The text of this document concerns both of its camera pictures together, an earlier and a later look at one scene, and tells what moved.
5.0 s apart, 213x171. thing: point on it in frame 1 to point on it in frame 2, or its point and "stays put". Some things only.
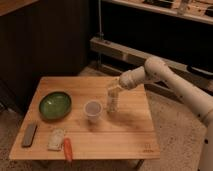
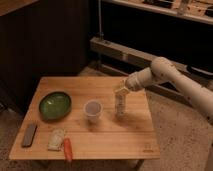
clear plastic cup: [93, 109] stays put
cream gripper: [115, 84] to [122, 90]
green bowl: [55, 106] stays put
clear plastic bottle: [113, 101] to [120, 105]
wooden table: [101, 118] stays put
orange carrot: [68, 149] stays put
